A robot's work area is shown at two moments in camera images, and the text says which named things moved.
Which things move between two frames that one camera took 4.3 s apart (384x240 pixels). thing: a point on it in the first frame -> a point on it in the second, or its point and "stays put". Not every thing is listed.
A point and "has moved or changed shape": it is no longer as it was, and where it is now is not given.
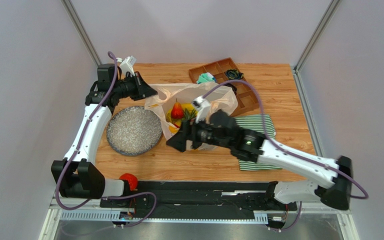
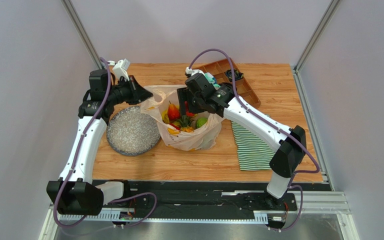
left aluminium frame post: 82,30 stays put
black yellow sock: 232,74 stays put
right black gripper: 189,137 -> 185,98
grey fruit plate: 134,130 stays put
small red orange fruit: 177,112 has moved or changed shape
